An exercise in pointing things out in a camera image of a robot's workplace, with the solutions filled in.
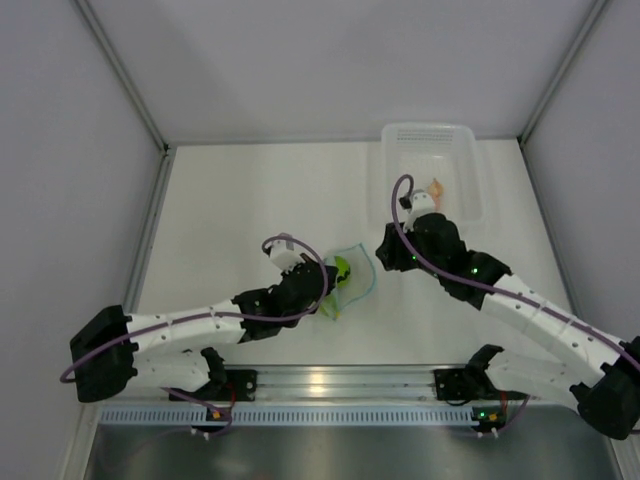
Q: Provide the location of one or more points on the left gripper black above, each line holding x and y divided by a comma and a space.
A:
331, 272

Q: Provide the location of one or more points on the left aluminium frame post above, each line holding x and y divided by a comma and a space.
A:
117, 66

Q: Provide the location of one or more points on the beige fake garlic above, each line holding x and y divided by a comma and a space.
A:
435, 189

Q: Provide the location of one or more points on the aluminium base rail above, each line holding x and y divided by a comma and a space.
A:
342, 384

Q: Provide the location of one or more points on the green fake leaf vegetable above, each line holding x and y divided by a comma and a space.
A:
331, 307

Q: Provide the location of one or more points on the clear zip top bag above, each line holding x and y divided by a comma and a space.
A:
363, 275

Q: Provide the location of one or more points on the white plastic basket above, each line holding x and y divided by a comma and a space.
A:
446, 153

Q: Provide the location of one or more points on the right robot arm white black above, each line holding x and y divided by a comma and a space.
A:
592, 373

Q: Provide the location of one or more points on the green fake melon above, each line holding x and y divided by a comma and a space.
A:
342, 268

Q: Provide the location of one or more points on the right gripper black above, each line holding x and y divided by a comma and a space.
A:
391, 252

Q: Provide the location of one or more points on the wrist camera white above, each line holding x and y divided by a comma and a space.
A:
283, 253
416, 204

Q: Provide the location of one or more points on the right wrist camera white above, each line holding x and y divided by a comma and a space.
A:
416, 204

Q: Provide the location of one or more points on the white slotted cable duct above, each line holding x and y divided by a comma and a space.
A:
264, 415

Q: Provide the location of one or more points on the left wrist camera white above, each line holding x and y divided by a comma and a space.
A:
283, 253

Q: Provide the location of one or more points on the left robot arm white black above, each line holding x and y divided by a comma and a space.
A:
116, 351

